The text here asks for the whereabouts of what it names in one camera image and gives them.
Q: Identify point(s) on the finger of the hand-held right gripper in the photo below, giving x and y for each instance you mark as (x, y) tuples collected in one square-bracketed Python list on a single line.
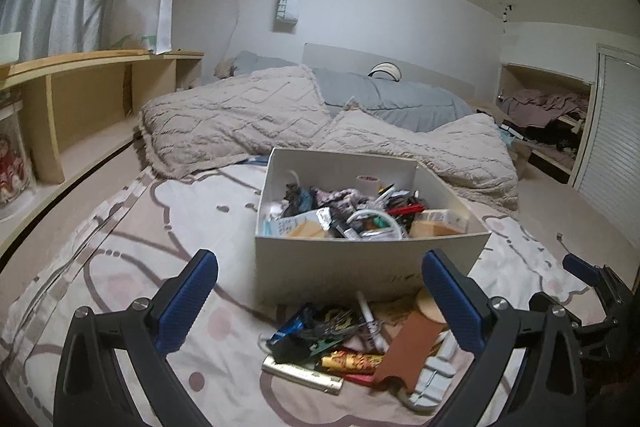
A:
[(540, 302), (582, 269)]

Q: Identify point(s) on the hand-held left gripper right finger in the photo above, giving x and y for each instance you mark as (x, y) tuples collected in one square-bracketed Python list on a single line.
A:
[(452, 302)]

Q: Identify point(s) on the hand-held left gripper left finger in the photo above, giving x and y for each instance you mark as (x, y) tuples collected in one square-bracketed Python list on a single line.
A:
[(187, 302)]

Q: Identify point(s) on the white shoe box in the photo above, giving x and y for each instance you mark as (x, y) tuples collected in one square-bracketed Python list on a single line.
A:
[(360, 267)]

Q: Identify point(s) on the white tape roll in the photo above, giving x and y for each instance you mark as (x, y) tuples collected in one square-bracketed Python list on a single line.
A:
[(369, 183)]

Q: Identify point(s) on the round wooden coaster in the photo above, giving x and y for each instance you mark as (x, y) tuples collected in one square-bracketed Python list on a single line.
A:
[(429, 307)]

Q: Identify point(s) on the grey white plastic tool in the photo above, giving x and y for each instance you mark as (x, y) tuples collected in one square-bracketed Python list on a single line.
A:
[(435, 377)]

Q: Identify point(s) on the beige carton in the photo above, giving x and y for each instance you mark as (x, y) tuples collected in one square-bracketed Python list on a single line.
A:
[(437, 224)]

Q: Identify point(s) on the white marker pen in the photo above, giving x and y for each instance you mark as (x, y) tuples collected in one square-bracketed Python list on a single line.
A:
[(372, 322)]

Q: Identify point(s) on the pink printed blanket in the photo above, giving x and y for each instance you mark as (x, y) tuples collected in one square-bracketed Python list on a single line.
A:
[(150, 217)]

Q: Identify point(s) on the blue metal clip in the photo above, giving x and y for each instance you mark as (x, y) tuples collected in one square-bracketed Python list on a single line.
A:
[(292, 326)]

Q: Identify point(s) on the black power adapter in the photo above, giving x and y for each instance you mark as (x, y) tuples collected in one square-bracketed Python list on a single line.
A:
[(292, 349)]

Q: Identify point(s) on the yellow red printed tube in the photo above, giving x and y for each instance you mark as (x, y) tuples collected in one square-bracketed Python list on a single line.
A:
[(350, 362)]

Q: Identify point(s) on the white paper sheet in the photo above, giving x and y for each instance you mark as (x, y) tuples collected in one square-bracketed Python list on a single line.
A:
[(282, 226)]

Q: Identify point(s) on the white louvred door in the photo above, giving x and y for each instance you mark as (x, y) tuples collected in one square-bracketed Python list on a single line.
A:
[(615, 142)]

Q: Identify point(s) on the metallic flat bar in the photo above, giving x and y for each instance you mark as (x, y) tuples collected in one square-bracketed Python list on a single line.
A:
[(300, 374)]

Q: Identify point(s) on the purple knitted item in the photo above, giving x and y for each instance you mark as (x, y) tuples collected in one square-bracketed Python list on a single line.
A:
[(342, 198)]

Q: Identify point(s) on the teal fluffy item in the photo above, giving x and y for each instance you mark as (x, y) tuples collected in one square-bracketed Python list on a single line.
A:
[(300, 198)]

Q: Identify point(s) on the dark blue quilted mat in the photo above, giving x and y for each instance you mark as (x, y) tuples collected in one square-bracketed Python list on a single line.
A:
[(252, 161)]

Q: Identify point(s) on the pile of pink clothes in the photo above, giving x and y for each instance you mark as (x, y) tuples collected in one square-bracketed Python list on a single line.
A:
[(545, 104)]

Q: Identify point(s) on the beige fluffy blanket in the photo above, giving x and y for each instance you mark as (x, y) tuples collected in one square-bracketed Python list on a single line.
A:
[(240, 117)]

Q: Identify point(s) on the grey pillows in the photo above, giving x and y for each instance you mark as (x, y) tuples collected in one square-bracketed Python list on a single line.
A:
[(400, 102)]

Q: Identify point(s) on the plush toy in clear box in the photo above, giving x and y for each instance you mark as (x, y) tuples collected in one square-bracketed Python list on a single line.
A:
[(15, 162)]

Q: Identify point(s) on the wooden shelf unit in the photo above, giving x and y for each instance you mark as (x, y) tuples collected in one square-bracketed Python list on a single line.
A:
[(85, 102)]

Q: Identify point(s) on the white sun visor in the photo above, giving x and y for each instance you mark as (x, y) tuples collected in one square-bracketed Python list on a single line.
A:
[(385, 71)]

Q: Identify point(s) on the grey headboard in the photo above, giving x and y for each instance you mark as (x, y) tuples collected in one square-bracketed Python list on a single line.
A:
[(340, 57)]

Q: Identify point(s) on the white shopping bag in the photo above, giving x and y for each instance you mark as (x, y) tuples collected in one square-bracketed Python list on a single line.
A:
[(150, 7)]

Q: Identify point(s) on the pale card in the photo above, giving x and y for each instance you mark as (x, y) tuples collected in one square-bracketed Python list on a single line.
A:
[(9, 48)]

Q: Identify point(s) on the grey curtain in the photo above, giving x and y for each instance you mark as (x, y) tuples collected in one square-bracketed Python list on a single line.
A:
[(55, 17)]

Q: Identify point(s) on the hanging white paper bag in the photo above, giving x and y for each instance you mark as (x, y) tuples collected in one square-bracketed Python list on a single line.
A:
[(289, 2)]

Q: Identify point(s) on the wall closet niche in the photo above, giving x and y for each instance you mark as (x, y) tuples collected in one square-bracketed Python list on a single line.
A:
[(545, 77)]

